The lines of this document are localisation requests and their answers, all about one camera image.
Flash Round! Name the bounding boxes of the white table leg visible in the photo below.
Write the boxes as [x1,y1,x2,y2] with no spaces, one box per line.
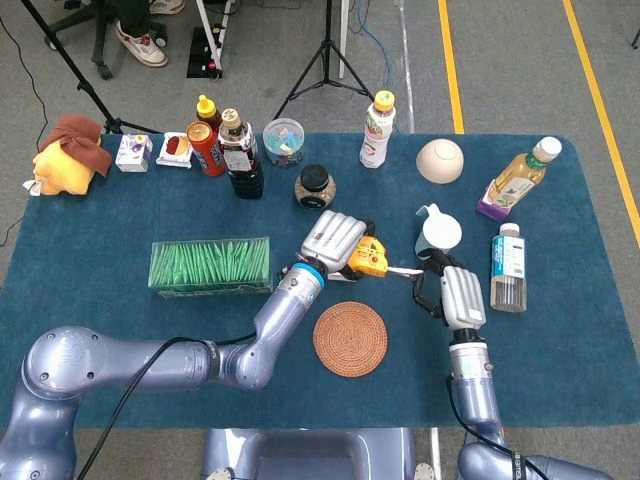
[428,428,443,480]

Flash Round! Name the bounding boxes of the white red sneaker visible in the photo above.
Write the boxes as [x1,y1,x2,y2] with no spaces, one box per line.
[115,19,169,69]

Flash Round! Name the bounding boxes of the round woven rattan coaster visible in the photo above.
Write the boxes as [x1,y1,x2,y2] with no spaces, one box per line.
[312,300,390,379]

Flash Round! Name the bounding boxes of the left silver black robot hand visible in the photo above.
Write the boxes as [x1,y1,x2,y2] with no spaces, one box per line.
[283,209,380,283]

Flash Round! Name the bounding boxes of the blue table mat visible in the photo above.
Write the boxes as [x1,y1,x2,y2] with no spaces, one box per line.
[0,132,640,430]

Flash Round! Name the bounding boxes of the white purple small box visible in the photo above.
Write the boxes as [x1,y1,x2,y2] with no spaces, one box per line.
[114,133,154,174]

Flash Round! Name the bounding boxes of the white drink bottle yellow cap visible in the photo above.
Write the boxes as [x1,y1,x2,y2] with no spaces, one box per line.
[358,90,397,170]

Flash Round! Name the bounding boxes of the red drink can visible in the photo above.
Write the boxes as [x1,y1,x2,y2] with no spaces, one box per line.
[185,121,227,178]

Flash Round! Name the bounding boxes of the dark soy sauce bottle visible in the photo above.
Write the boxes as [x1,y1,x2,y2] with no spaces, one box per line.
[217,108,265,200]

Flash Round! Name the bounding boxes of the brown cloth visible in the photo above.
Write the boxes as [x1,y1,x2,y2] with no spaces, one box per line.
[40,113,113,178]

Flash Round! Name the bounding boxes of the clear tub of coloured clips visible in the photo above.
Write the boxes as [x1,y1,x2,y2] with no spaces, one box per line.
[262,117,306,169]

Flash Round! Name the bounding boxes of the blue-grey robot torso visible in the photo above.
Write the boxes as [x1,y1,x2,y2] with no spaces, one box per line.
[200,428,436,480]

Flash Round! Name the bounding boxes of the white upright pole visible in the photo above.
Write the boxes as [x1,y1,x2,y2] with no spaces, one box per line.
[338,0,350,80]

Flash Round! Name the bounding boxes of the honey bottle yellow cap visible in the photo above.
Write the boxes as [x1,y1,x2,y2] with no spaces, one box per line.
[195,94,223,132]

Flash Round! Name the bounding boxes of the yellow plush toy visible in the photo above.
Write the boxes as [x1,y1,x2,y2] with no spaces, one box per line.
[22,139,101,197]

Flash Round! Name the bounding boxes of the clear water bottle blue label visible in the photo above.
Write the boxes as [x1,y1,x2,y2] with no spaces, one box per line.
[489,222,529,314]

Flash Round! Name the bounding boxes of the light blue plastic cup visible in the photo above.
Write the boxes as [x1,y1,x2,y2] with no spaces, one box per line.
[414,203,464,262]

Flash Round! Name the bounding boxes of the yellow tea bottle white cap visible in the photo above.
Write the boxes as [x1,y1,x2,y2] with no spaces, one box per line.
[487,136,564,211]

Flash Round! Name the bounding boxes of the yellow tape measure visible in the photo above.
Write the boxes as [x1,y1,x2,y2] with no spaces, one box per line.
[347,235,425,280]

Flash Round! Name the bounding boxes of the clear box green tea bags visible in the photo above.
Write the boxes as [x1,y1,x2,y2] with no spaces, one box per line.
[148,236,275,300]

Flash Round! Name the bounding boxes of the white slanted frame bar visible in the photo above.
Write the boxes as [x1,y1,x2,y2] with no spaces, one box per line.
[194,0,234,64]

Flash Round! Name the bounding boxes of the blue floor cable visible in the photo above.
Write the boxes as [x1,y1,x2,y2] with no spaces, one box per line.
[348,0,392,94]

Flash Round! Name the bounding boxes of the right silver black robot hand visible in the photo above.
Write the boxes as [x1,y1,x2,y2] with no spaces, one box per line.
[411,248,487,331]

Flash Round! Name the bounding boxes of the thin black floor cable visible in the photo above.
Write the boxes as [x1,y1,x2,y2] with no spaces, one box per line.
[0,14,51,247]

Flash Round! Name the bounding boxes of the black tripod with clamp knob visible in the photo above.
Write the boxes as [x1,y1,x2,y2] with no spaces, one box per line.
[19,0,161,135]

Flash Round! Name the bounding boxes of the white red snack pack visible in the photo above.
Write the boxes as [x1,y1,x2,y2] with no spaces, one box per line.
[155,131,194,169]

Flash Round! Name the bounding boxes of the beige upturned bowl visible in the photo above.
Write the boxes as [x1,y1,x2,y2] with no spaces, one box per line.
[416,138,465,185]

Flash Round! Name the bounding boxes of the person in dark clothes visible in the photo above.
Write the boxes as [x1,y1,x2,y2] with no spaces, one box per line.
[115,0,154,37]

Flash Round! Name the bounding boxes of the black tripod slim legs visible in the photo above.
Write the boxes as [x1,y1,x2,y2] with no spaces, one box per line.
[272,0,376,120]

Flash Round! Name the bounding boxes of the glass jar black lid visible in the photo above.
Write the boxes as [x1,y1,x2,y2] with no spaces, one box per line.
[293,164,337,211]

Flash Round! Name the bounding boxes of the black office chair base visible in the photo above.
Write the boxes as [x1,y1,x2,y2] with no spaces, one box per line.
[43,0,169,81]

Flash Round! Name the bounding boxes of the black power strip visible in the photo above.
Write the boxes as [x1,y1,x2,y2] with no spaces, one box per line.
[186,25,224,80]

